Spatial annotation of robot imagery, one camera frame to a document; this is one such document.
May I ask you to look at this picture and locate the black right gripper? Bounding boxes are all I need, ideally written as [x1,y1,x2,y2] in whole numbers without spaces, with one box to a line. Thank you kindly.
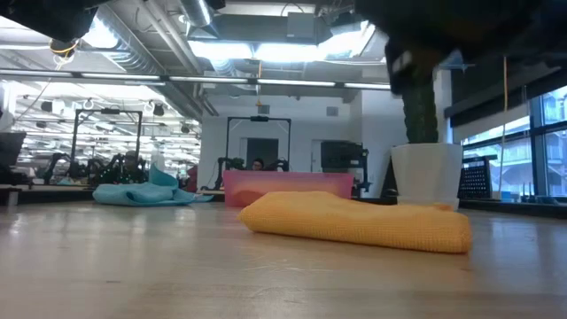
[353,0,567,97]

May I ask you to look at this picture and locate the orange microfiber towel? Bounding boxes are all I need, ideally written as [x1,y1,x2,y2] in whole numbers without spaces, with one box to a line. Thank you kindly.
[237,190,473,254]

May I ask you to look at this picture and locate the red plastic basket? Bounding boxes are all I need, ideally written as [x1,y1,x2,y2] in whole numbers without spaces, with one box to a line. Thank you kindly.
[223,170,355,208]

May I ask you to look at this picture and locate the small teal microfiber towel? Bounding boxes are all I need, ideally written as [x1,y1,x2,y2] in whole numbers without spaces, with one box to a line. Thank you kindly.
[92,163,214,207]

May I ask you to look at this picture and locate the white hexagonal plant pot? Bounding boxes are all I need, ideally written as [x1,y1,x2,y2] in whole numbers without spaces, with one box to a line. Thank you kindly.
[390,142,464,212]

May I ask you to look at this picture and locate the black background appliance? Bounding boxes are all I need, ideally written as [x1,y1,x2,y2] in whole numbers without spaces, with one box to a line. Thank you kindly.
[321,140,369,196]

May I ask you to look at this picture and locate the grey ceiling unit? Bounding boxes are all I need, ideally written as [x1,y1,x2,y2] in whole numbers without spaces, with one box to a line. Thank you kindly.
[285,12,316,39]

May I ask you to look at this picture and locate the black perforated crate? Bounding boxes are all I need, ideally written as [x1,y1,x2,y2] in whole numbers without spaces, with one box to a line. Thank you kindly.
[457,154,493,200]

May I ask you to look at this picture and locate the black background monitor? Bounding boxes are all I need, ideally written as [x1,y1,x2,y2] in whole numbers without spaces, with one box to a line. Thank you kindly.
[0,131,27,168]

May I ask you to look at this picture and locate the yellow ceiling cable coil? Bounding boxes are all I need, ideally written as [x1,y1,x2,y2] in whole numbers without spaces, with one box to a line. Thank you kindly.
[48,37,81,59]

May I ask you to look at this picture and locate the black background station frame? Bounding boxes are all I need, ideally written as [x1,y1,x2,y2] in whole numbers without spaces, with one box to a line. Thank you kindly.
[225,115,292,172]
[69,108,144,172]

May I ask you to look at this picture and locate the silver ceiling duct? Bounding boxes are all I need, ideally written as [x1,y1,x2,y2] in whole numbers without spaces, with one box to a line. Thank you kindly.
[179,0,214,27]

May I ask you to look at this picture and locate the black aluminium table frame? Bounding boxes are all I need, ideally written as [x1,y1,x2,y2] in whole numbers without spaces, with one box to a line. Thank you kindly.
[0,183,567,219]

